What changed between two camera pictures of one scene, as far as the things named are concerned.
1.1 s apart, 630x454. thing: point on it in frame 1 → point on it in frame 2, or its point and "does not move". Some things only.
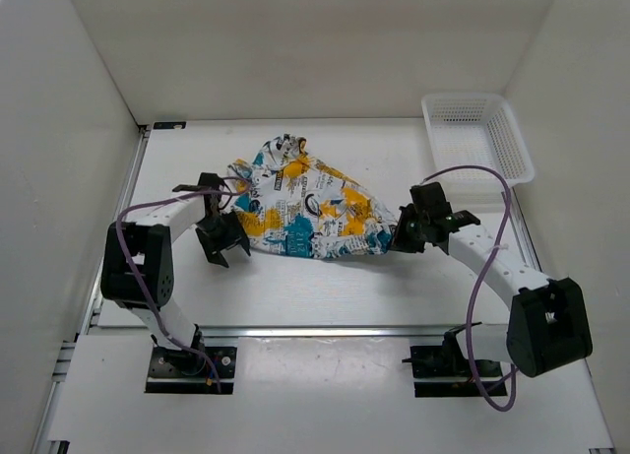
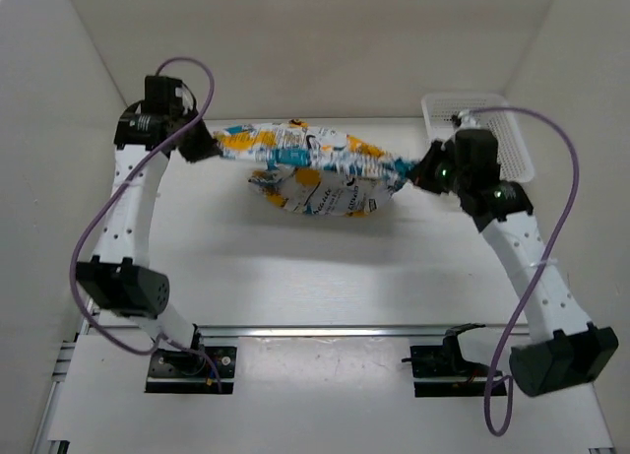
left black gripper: x=235 y=233 → x=206 y=148
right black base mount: x=446 y=370 does not move
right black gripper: x=400 y=242 → x=421 y=176
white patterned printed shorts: x=293 y=204 → x=314 y=169
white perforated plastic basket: x=475 y=129 does not move
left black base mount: x=177 y=371 does not move
